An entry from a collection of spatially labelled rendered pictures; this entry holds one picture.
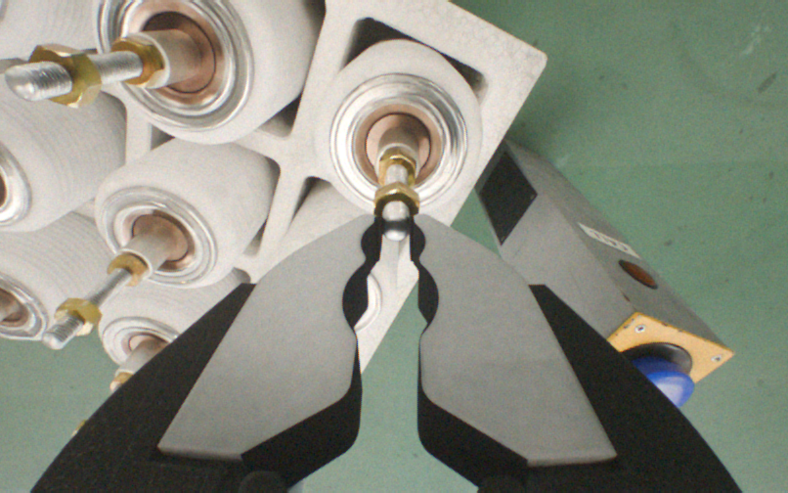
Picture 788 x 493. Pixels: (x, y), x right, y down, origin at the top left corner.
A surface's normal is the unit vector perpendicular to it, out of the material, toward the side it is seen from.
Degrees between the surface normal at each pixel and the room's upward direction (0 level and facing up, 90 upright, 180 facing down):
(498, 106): 0
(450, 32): 0
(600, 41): 0
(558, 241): 90
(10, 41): 43
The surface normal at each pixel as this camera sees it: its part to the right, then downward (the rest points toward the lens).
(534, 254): -0.92, -0.35
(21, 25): 0.41, 0.84
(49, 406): -0.03, 0.54
